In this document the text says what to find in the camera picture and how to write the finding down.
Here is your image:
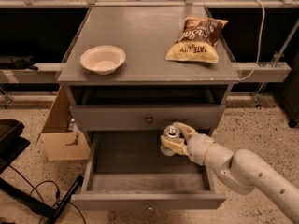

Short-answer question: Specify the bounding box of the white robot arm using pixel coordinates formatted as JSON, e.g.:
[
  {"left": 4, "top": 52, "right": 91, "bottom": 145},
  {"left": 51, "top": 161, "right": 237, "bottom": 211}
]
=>
[{"left": 161, "top": 122, "right": 299, "bottom": 224}]

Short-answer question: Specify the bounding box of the white cable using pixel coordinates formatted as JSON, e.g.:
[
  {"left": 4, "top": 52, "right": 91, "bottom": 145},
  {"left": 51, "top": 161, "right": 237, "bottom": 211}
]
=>
[{"left": 238, "top": 0, "right": 266, "bottom": 82}]

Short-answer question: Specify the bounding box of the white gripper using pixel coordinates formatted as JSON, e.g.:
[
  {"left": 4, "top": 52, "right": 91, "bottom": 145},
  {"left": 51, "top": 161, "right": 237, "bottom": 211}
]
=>
[{"left": 161, "top": 122, "right": 214, "bottom": 165}]

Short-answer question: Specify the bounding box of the grey drawer cabinet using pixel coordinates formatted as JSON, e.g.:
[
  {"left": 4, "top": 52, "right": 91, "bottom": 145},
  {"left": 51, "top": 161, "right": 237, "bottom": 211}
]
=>
[{"left": 59, "top": 7, "right": 238, "bottom": 210}]

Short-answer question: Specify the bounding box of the metal shelf rail frame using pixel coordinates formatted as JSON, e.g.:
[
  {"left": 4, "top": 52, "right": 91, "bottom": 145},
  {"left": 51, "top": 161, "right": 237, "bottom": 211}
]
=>
[{"left": 1, "top": 0, "right": 298, "bottom": 105}]

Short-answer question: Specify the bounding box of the black object on shelf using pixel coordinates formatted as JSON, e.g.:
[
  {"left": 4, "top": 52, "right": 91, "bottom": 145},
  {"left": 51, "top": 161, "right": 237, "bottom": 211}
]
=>
[{"left": 0, "top": 55, "right": 38, "bottom": 71}]

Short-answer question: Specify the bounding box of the black stand with cables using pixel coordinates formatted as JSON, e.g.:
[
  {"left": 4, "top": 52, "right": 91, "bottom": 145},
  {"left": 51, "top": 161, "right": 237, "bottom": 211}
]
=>
[{"left": 0, "top": 119, "right": 83, "bottom": 224}]

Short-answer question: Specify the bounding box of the cardboard box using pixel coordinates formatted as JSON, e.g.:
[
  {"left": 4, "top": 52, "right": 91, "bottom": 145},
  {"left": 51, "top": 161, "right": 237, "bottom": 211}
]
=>
[{"left": 40, "top": 86, "right": 90, "bottom": 161}]

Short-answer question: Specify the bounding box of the open grey middle drawer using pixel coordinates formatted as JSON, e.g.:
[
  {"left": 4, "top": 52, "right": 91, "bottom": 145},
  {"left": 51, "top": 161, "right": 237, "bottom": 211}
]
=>
[{"left": 72, "top": 131, "right": 226, "bottom": 210}]

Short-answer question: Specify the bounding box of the grey top drawer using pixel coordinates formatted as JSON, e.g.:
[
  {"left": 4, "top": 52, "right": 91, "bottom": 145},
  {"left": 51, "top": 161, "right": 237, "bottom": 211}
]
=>
[{"left": 69, "top": 105, "right": 225, "bottom": 131}]

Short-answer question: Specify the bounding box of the brown and yellow chip bag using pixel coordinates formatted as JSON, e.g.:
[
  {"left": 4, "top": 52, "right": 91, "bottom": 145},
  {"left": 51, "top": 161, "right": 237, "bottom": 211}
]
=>
[{"left": 166, "top": 16, "right": 228, "bottom": 63}]

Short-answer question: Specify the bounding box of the white paper bowl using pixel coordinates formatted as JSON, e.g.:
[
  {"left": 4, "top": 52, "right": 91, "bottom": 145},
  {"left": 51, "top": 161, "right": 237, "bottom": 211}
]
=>
[{"left": 80, "top": 45, "right": 126, "bottom": 75}]

